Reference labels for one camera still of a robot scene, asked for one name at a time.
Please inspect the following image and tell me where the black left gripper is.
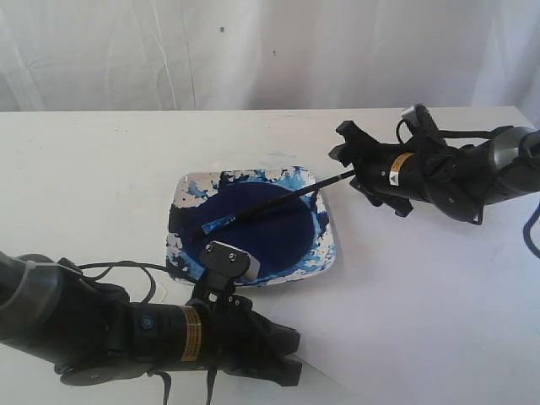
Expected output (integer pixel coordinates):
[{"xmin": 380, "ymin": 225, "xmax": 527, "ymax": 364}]
[{"xmin": 130, "ymin": 296, "xmax": 303, "ymax": 387}]

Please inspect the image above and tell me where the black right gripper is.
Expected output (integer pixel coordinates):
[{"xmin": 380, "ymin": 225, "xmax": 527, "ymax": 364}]
[{"xmin": 328, "ymin": 121, "xmax": 447, "ymax": 218}]

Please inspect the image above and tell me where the black paintbrush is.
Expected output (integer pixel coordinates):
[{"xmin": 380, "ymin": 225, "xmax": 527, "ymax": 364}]
[{"xmin": 196, "ymin": 170, "xmax": 355, "ymax": 236}]

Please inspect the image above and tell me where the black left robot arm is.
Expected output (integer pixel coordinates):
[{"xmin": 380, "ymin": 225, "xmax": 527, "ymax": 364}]
[{"xmin": 1, "ymin": 255, "xmax": 302, "ymax": 386}]

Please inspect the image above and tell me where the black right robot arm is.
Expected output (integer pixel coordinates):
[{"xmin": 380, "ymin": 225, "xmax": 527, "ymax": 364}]
[{"xmin": 329, "ymin": 121, "xmax": 539, "ymax": 224}]

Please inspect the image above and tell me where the white square dish blue paint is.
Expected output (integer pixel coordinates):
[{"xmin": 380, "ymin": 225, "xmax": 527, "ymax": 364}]
[{"xmin": 165, "ymin": 166, "xmax": 337, "ymax": 287}]

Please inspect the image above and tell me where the white paper sheet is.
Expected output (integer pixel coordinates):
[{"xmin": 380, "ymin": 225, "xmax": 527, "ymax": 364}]
[{"xmin": 271, "ymin": 186, "xmax": 539, "ymax": 404}]

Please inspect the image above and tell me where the white backdrop cloth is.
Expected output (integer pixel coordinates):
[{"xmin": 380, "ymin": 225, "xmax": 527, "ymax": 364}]
[{"xmin": 1, "ymin": 1, "xmax": 539, "ymax": 111}]

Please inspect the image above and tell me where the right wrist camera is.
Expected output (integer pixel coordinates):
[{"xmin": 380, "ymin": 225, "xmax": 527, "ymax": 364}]
[{"xmin": 401, "ymin": 104, "xmax": 439, "ymax": 137}]

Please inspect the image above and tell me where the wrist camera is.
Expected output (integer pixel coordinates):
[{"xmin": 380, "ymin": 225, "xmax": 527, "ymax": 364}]
[
  {"xmin": 401, "ymin": 104, "xmax": 439, "ymax": 137},
  {"xmin": 199, "ymin": 240, "xmax": 260, "ymax": 282}
]

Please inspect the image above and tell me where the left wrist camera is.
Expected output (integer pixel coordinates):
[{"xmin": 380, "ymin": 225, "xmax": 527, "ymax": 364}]
[{"xmin": 199, "ymin": 240, "xmax": 260, "ymax": 282}]

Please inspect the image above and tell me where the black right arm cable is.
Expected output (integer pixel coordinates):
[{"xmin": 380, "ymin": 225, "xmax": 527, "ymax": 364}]
[{"xmin": 522, "ymin": 197, "xmax": 540, "ymax": 258}]

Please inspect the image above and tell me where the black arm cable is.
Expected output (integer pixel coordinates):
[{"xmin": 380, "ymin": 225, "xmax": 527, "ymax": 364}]
[
  {"xmin": 78, "ymin": 261, "xmax": 170, "ymax": 305},
  {"xmin": 522, "ymin": 197, "xmax": 540, "ymax": 258}
]

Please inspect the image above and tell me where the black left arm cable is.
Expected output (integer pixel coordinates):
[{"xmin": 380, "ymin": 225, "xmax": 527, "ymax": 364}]
[{"xmin": 78, "ymin": 261, "xmax": 170, "ymax": 305}]

